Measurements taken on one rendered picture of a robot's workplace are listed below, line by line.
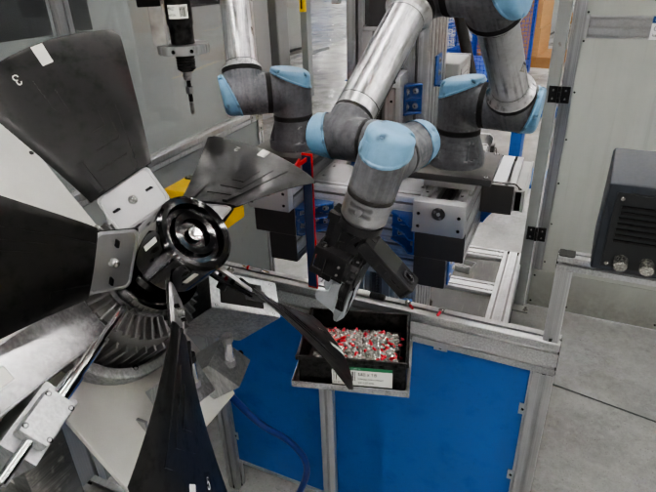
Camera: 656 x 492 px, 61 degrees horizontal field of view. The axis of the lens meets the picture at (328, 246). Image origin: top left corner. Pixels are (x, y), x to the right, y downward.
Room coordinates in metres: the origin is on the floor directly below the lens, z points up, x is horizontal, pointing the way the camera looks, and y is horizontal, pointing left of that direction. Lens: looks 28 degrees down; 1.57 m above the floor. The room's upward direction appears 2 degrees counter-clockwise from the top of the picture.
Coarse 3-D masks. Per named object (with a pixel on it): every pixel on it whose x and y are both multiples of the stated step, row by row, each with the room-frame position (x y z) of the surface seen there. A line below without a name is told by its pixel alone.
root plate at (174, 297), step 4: (172, 284) 0.65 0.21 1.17; (172, 288) 0.64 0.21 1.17; (172, 292) 0.63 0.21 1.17; (176, 292) 0.67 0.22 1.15; (172, 296) 0.63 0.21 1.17; (176, 296) 0.66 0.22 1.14; (172, 300) 0.62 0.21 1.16; (176, 300) 0.66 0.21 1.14; (180, 300) 0.68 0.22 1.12; (172, 304) 0.62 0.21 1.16; (180, 304) 0.68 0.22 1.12; (172, 308) 0.61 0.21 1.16; (176, 308) 0.64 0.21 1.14; (172, 312) 0.61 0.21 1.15; (176, 312) 0.63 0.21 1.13; (172, 316) 0.60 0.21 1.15; (176, 316) 0.63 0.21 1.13; (172, 320) 0.60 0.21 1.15; (176, 320) 0.62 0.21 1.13; (180, 320) 0.65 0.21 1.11; (180, 324) 0.64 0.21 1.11; (184, 332) 0.66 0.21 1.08
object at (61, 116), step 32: (96, 32) 0.89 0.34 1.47; (0, 64) 0.81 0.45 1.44; (32, 64) 0.83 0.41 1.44; (64, 64) 0.84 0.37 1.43; (96, 64) 0.85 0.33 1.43; (0, 96) 0.79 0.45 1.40; (32, 96) 0.80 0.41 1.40; (64, 96) 0.81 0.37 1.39; (96, 96) 0.82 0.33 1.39; (128, 96) 0.83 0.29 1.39; (32, 128) 0.78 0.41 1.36; (64, 128) 0.79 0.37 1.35; (96, 128) 0.79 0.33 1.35; (128, 128) 0.80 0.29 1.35; (64, 160) 0.77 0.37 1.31; (96, 160) 0.77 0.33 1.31; (128, 160) 0.78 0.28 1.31; (96, 192) 0.75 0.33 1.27
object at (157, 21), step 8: (136, 0) 0.78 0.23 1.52; (144, 0) 0.78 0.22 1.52; (152, 0) 0.78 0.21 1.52; (160, 0) 0.79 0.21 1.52; (152, 8) 0.79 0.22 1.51; (160, 8) 0.79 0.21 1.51; (152, 16) 0.79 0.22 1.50; (160, 16) 0.79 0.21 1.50; (152, 24) 0.79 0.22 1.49; (160, 24) 0.79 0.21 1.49; (152, 32) 0.79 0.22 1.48; (160, 32) 0.79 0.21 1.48; (152, 40) 0.79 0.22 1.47; (160, 40) 0.79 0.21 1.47; (168, 40) 0.82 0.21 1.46; (200, 40) 0.83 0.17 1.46; (160, 48) 0.78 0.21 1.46; (168, 48) 0.78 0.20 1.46; (176, 48) 0.77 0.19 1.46; (184, 48) 0.77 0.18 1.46; (192, 48) 0.78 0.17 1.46; (200, 48) 0.79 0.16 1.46; (208, 48) 0.80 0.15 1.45; (168, 56) 0.78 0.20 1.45; (176, 56) 0.77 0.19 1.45; (184, 56) 0.78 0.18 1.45
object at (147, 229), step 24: (168, 216) 0.70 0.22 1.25; (192, 216) 0.72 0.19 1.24; (216, 216) 0.75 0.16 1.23; (144, 240) 0.68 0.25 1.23; (168, 240) 0.66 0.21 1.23; (192, 240) 0.69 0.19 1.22; (216, 240) 0.72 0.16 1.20; (144, 264) 0.67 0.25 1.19; (168, 264) 0.65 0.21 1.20; (192, 264) 0.65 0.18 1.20; (216, 264) 0.68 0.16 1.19; (144, 288) 0.69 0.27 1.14; (192, 288) 0.74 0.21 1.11
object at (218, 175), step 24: (216, 144) 1.04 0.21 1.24; (240, 144) 1.05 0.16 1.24; (216, 168) 0.96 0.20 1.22; (240, 168) 0.96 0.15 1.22; (264, 168) 0.97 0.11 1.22; (288, 168) 1.00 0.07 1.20; (192, 192) 0.87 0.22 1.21; (216, 192) 0.87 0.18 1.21; (240, 192) 0.87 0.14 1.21; (264, 192) 0.88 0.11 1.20
